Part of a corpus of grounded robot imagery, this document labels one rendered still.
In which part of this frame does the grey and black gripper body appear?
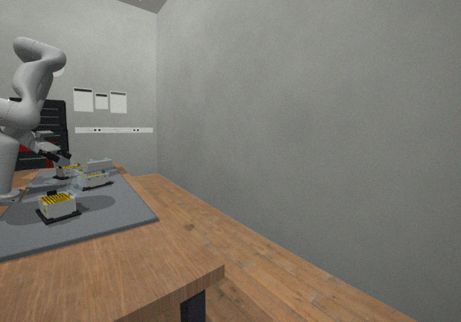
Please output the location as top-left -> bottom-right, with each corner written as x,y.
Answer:
30,138 -> 60,155

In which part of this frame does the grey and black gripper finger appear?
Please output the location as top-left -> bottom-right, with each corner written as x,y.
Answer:
38,149 -> 60,163
56,148 -> 71,159

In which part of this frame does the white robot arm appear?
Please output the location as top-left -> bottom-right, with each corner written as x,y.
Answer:
0,37 -> 66,200

